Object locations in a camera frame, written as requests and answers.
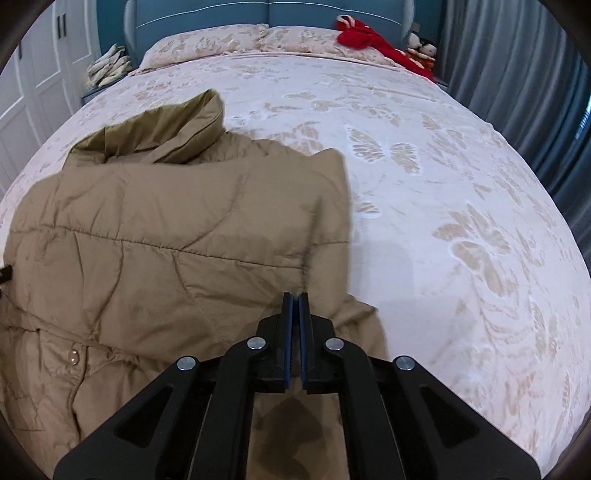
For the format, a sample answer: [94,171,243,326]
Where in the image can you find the plush toys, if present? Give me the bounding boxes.
[405,31,438,70]

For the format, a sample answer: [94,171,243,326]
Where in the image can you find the white wardrobe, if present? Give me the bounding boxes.
[0,0,100,185]

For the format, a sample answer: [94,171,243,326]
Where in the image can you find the blue nightstand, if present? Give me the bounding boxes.
[82,69,139,108]

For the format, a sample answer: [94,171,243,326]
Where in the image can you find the pink floral pillow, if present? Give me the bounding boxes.
[259,25,408,68]
[139,23,271,71]

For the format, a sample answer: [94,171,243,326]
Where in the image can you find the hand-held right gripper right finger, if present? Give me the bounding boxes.
[298,292,541,480]

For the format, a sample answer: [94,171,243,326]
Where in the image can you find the grey curtain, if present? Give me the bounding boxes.
[436,0,591,222]

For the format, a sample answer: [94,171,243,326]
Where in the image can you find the stack of folded cloths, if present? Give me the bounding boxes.
[87,44,134,88]

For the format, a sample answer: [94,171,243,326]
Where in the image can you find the pink floral bedspread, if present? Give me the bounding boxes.
[0,48,588,459]

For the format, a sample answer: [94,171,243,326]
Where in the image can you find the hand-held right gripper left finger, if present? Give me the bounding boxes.
[53,292,294,480]

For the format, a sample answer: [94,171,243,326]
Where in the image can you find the red knitted garment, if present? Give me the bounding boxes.
[335,14,437,84]

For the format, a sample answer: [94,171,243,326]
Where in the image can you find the tan quilted jacket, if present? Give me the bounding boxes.
[0,89,389,480]

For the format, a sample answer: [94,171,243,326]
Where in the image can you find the blue upholstered headboard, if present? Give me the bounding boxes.
[124,0,416,65]

